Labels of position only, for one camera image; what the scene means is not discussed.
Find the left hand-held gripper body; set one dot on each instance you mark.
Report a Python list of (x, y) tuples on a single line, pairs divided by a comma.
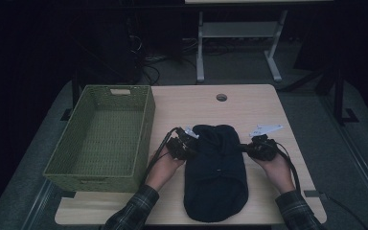
[(182, 147)]

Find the green woven basket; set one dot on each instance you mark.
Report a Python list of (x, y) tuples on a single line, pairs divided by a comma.
[(76, 127)]

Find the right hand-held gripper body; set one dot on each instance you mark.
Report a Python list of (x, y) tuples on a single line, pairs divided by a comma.
[(263, 148)]

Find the white metal desk frame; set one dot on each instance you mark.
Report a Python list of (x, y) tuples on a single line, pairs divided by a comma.
[(236, 29)]

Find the person's left hand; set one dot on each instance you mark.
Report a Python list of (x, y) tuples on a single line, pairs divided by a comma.
[(163, 172)]

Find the black metal stand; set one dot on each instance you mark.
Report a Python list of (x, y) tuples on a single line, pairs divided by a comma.
[(339, 96)]

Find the dark navy cloth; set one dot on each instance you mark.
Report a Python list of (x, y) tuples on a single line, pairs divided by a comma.
[(215, 179)]

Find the person's right hand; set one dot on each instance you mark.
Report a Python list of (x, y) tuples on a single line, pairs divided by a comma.
[(279, 174)]

